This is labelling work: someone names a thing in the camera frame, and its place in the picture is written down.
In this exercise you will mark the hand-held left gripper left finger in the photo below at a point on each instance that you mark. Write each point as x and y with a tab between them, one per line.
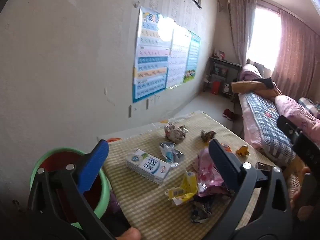
92	166

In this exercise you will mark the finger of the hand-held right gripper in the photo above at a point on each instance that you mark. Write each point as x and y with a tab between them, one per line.
287	127

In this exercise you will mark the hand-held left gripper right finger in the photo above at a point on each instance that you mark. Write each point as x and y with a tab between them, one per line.
222	161

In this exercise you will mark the orange wrapper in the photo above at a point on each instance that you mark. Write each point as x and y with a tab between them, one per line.
226	148

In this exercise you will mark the pink foil wrapper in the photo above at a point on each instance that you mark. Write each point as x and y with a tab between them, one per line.
206	170

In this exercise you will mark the black gold wrapper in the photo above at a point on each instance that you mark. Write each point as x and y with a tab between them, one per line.
208	136

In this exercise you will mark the green bin with red inside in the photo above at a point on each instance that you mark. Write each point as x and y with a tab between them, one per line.
60	158

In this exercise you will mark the yellow torn carton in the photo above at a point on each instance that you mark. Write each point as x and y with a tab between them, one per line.
186	187

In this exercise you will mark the silver and blue snack bag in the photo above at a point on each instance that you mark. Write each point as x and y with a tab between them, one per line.
170	152

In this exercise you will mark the dark dotted wrapper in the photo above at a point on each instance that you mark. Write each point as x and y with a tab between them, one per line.
200	210

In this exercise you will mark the white and blue milk carton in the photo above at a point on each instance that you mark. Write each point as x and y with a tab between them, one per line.
147	166

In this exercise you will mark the printed paper ball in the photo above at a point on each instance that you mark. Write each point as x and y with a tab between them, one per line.
175	132

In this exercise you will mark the person's right hand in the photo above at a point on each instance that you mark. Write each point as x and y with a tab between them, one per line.
297	198

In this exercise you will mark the pink floral quilt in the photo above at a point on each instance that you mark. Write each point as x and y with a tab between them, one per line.
297	112

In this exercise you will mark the blue plaid quilt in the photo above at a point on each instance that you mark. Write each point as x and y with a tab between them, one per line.
267	122

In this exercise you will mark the small yellow toy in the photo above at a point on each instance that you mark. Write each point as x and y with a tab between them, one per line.
243	150

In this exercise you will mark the pink bed sheet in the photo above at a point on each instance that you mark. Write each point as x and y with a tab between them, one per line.
250	125

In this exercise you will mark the red shoe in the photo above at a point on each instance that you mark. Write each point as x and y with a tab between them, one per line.
225	113
230	116

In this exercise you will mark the black cloth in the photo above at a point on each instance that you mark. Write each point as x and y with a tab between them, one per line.
265	81

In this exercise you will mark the yellow checked mat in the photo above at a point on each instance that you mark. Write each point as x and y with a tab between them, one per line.
140	200

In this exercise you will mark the folded pink quilt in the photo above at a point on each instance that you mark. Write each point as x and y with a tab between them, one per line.
250	71

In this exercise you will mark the pink patterned curtain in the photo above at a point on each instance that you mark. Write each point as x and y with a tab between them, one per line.
297	60

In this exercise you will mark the red box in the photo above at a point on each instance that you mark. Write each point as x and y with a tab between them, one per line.
216	87

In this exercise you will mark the dark shelf unit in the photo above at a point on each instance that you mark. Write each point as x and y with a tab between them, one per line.
225	66

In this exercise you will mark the bright window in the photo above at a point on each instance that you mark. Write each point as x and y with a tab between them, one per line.
263	37

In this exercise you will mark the pale pink curtain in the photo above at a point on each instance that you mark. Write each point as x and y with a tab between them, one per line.
241	27

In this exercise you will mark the grey wall plate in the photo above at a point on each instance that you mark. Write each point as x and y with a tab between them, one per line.
130	111

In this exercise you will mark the white wall socket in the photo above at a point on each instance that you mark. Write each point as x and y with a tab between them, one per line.
156	100
147	103

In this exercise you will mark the green bordered wall poster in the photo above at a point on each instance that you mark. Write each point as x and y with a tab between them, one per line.
193	55

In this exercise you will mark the white chart wall poster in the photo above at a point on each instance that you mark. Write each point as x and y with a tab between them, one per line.
178	60

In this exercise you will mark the blue letter wall poster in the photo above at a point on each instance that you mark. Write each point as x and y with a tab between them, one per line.
150	60

